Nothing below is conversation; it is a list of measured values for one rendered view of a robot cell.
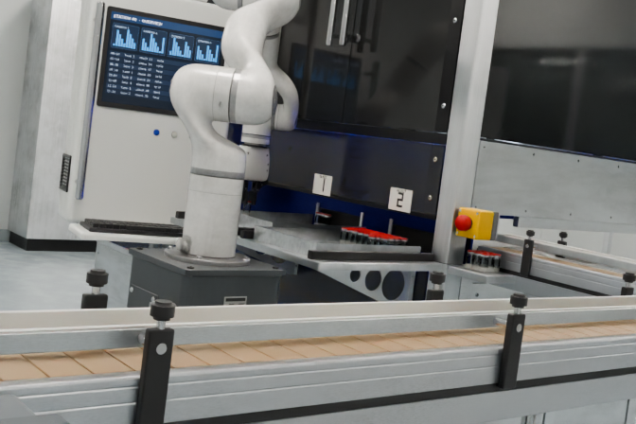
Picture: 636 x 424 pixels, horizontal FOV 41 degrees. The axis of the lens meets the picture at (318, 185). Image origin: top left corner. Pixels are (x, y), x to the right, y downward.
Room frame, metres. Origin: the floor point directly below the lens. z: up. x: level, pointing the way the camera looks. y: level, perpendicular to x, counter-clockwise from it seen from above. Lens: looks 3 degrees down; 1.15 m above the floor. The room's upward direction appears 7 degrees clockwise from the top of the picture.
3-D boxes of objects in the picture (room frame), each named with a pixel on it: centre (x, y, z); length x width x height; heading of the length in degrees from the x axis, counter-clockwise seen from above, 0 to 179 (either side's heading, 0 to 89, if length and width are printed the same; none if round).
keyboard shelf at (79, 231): (2.65, 0.52, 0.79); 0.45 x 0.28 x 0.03; 118
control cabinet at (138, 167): (2.82, 0.58, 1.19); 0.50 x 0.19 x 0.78; 118
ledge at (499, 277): (2.13, -0.45, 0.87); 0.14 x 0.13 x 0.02; 129
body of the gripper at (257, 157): (2.50, 0.20, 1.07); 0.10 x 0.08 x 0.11; 128
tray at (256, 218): (2.50, 0.06, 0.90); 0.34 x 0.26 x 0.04; 129
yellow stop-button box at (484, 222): (2.12, -0.40, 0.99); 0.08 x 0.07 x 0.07; 129
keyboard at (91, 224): (2.60, 0.49, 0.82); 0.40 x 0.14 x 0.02; 118
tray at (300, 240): (2.17, -0.07, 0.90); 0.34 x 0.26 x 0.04; 128
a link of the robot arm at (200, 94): (1.88, 0.26, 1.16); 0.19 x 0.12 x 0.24; 88
